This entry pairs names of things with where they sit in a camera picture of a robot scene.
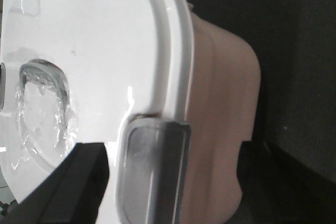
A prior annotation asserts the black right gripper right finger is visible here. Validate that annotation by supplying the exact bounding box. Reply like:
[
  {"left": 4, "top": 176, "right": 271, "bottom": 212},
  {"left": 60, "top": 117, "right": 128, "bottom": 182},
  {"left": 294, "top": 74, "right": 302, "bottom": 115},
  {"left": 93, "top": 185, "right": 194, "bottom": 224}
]
[{"left": 237, "top": 141, "right": 335, "bottom": 223}]

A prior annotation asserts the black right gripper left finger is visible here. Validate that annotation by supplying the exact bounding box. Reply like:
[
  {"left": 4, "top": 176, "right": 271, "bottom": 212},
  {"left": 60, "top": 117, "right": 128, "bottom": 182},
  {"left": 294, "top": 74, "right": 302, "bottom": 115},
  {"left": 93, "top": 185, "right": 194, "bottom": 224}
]
[{"left": 1, "top": 143, "right": 109, "bottom": 223}]

